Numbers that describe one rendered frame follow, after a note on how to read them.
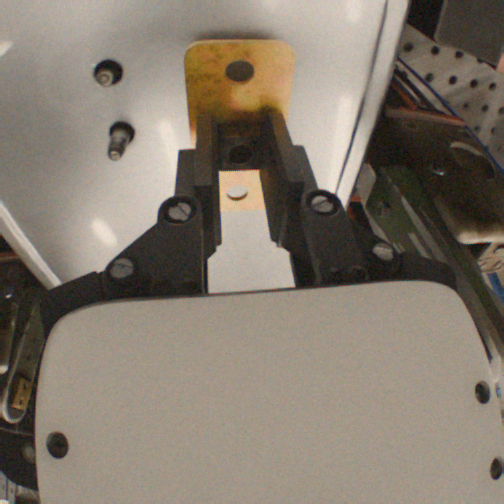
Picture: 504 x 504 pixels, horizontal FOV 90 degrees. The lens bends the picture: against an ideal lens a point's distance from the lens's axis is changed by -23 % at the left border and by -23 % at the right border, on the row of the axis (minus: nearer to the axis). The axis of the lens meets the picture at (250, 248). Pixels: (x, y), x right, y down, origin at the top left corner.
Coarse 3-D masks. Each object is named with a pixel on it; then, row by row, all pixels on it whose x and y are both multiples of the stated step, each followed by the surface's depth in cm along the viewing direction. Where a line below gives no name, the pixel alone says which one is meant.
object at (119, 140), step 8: (120, 128) 12; (128, 128) 13; (112, 136) 12; (120, 136) 12; (128, 136) 12; (112, 144) 12; (120, 144) 12; (112, 152) 12; (120, 152) 12; (112, 160) 12
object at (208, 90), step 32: (192, 64) 9; (224, 64) 10; (256, 64) 10; (288, 64) 10; (192, 96) 11; (224, 96) 11; (256, 96) 11; (288, 96) 11; (192, 128) 12; (224, 128) 11; (256, 128) 12; (224, 160) 12; (256, 160) 12; (224, 192) 15; (256, 192) 15
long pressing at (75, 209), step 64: (0, 0) 6; (64, 0) 7; (128, 0) 8; (192, 0) 9; (256, 0) 9; (320, 0) 9; (384, 0) 9; (0, 64) 8; (64, 64) 9; (128, 64) 10; (320, 64) 11; (384, 64) 11; (0, 128) 11; (64, 128) 12; (320, 128) 14; (0, 192) 14; (64, 192) 15; (128, 192) 16; (64, 256) 19; (256, 256) 22
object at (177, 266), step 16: (160, 208) 8; (176, 208) 9; (192, 208) 9; (160, 224) 8; (176, 224) 8; (192, 224) 8; (160, 240) 8; (176, 240) 8; (192, 240) 8; (160, 256) 8; (176, 256) 8; (192, 256) 8; (160, 272) 7; (176, 272) 7; (192, 272) 7; (208, 272) 10; (160, 288) 7; (176, 288) 7; (192, 288) 7; (208, 288) 10
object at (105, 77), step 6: (108, 60) 10; (102, 66) 10; (108, 66) 10; (114, 66) 10; (120, 66) 11; (102, 72) 10; (108, 72) 10; (114, 72) 10; (96, 78) 10; (102, 78) 10; (108, 78) 10; (114, 78) 10; (102, 84) 10; (108, 84) 10
